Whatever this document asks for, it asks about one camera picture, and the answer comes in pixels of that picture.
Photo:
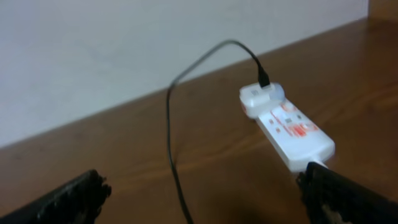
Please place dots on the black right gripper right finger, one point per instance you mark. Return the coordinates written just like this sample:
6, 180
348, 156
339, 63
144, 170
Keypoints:
332, 198

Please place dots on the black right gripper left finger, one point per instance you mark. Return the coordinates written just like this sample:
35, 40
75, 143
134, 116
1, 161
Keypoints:
79, 201

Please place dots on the white USB charger adapter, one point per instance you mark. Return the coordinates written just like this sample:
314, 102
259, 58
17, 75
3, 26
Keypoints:
257, 100

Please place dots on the white power strip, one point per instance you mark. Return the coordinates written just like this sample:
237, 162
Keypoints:
297, 139

